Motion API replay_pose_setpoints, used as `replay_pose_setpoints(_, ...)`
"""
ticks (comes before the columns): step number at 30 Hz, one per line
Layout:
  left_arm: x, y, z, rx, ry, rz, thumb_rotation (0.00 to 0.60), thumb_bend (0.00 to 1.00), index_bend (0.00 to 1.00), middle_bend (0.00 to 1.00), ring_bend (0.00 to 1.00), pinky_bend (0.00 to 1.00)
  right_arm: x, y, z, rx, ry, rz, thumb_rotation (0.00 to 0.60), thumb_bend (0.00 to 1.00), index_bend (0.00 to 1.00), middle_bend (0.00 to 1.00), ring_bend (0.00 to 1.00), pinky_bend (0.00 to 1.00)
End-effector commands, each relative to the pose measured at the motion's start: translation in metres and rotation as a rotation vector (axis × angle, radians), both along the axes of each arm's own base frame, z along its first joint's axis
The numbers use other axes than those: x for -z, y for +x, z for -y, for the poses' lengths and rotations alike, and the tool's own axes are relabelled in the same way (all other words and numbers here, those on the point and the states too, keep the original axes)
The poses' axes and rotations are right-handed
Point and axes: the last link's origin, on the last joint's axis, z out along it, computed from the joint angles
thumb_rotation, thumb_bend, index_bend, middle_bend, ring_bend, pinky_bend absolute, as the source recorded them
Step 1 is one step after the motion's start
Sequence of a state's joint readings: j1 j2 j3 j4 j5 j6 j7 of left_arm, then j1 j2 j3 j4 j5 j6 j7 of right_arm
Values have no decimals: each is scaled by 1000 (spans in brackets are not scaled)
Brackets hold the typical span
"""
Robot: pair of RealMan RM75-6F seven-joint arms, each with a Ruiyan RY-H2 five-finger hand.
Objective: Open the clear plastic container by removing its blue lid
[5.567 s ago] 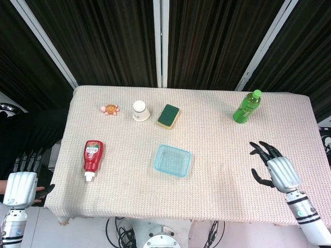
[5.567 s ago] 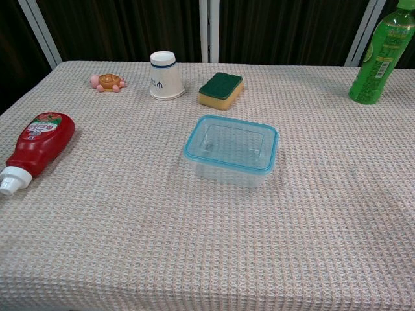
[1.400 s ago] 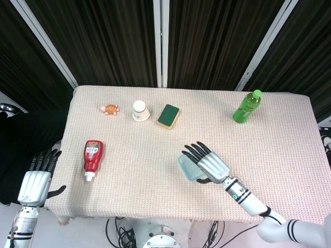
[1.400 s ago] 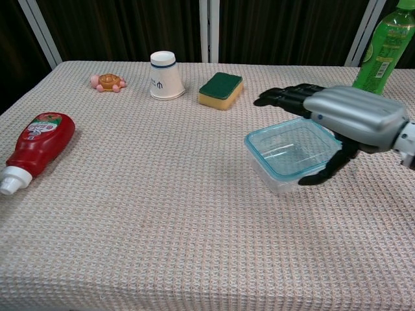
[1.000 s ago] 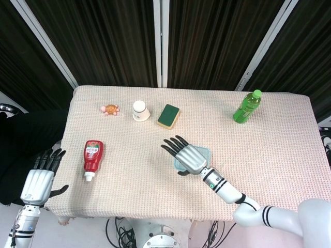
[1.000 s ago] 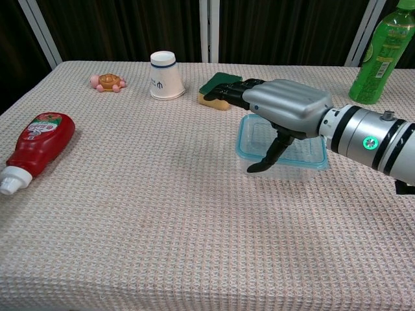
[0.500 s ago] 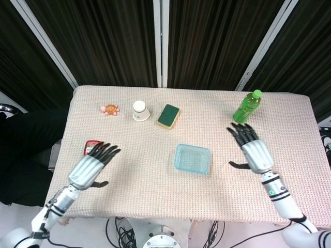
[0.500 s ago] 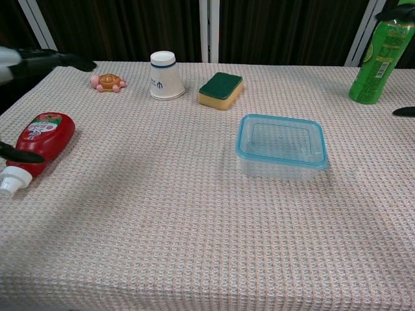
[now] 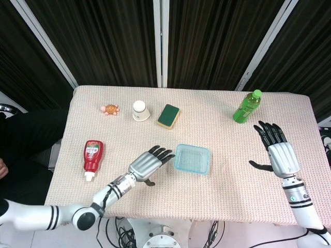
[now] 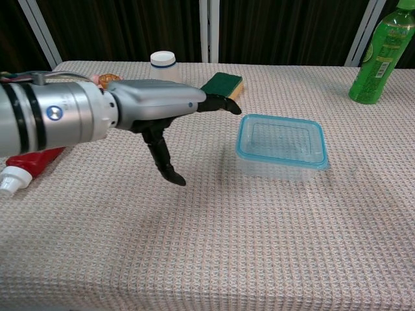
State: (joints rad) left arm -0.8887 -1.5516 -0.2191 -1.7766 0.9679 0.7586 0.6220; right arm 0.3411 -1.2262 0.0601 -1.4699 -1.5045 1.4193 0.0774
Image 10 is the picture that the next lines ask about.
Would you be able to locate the clear blue-rimmed plastic container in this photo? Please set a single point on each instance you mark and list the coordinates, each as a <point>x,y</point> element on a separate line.
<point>282,139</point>

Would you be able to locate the green yellow scrub sponge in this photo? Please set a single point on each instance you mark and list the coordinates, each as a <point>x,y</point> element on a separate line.
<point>227,81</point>

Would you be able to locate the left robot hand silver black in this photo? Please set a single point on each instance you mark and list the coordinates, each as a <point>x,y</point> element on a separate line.
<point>152,100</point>

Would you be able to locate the orange pink turtle toy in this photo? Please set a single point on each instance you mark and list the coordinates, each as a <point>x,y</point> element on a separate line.
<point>108,79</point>

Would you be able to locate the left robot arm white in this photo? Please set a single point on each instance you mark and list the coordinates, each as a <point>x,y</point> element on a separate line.
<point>48,120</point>

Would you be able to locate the white frame post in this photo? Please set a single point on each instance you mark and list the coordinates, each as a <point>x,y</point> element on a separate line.
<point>209,32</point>
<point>40,32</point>
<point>364,35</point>

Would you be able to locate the white paper cup upside down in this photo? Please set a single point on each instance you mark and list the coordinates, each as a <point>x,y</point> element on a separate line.
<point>163,64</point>

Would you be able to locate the green drink bottle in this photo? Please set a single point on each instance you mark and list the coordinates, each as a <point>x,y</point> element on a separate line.
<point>376,61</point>

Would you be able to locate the beige waffle tablecloth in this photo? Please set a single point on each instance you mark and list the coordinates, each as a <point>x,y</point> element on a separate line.
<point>194,246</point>

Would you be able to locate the red ketchup squeeze bottle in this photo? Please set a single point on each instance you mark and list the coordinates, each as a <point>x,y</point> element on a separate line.
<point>29,163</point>

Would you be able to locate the black pleated curtain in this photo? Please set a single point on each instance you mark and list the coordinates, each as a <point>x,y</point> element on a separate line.
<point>129,29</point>

